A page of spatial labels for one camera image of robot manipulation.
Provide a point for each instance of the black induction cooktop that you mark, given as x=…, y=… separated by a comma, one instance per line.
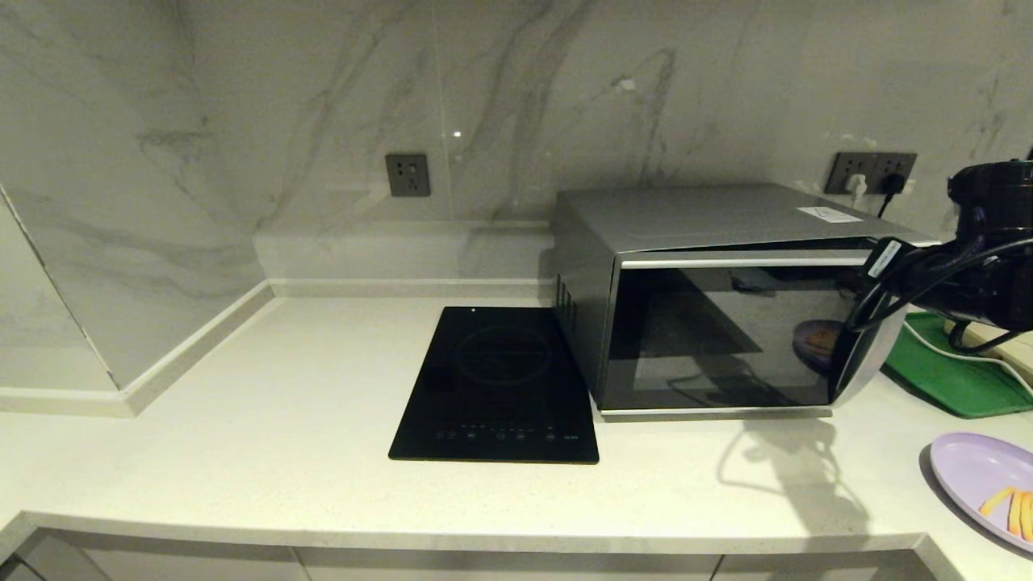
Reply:
x=484, y=387

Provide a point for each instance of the grey double wall socket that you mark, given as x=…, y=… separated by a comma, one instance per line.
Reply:
x=841, y=164

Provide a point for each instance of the purple plate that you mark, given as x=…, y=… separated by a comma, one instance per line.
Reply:
x=968, y=468

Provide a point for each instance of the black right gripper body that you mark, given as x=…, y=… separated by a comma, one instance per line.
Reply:
x=904, y=270

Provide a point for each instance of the silver Panasonic microwave oven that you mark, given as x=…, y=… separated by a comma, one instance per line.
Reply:
x=686, y=218

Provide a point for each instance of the white sheet of paper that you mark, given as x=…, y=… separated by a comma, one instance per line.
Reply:
x=830, y=215

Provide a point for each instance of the grey single wall socket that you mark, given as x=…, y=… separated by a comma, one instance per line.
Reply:
x=407, y=175

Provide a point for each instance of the angled cabinet corner panel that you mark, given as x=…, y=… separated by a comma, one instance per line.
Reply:
x=48, y=565

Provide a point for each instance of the yellow french fries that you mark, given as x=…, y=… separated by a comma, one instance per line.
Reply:
x=1017, y=510

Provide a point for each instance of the green plastic tray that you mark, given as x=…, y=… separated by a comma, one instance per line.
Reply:
x=944, y=383

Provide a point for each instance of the white power plug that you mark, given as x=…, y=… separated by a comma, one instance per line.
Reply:
x=855, y=186

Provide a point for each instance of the black power plug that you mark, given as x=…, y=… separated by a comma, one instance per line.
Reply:
x=892, y=183

